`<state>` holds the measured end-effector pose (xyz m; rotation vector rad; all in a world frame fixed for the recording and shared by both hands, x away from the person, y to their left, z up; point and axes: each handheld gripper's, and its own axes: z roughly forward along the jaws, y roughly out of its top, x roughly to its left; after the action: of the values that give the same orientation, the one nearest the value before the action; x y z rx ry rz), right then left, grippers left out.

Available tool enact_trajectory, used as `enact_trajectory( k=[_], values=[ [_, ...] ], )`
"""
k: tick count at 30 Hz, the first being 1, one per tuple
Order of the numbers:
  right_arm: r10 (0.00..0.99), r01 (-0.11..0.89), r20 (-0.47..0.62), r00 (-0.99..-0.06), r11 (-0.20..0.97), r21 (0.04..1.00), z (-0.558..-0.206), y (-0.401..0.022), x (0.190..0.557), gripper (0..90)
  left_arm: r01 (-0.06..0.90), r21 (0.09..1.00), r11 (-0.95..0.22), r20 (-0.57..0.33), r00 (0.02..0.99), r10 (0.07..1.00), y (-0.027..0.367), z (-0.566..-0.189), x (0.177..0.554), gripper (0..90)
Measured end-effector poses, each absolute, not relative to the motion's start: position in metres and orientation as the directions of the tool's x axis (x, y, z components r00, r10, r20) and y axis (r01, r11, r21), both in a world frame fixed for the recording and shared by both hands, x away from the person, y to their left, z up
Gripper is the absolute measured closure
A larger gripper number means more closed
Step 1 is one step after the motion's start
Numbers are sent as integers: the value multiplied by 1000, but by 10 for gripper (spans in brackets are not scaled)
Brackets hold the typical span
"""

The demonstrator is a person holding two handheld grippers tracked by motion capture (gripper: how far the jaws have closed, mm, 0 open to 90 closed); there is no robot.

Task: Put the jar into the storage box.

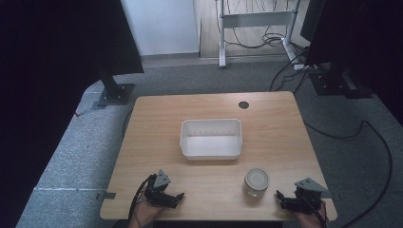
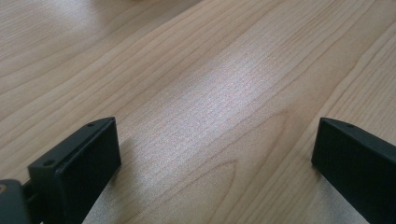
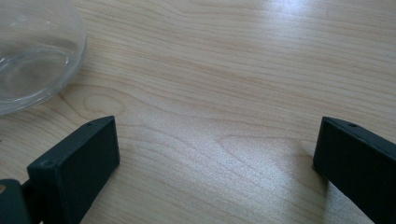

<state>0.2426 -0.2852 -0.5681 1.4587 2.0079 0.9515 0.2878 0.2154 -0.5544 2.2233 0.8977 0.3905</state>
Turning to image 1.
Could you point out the black stand with base plate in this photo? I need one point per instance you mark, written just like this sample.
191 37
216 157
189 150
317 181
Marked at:
114 91
332 83

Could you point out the round black table grommet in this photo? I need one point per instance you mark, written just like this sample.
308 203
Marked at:
243 104

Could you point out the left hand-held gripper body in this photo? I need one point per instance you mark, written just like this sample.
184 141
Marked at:
157 187

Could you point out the black curtain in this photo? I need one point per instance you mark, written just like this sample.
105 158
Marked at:
364 38
57 63

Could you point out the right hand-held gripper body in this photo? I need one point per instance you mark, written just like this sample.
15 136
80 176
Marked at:
309 190

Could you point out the grey metal table bracket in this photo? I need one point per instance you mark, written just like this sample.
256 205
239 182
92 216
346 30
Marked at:
107 195

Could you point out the white power strip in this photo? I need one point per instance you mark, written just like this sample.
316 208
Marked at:
299 66

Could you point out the white metal desk frame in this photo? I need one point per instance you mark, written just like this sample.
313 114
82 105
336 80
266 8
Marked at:
256 19

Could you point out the white plastic bin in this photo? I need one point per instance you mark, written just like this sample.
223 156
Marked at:
211 139

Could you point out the person's left hand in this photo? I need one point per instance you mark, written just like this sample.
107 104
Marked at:
144 212

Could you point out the person's right hand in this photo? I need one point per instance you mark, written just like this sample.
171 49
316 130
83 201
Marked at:
312 219

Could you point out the dark monitor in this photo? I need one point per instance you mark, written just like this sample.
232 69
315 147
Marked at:
312 19

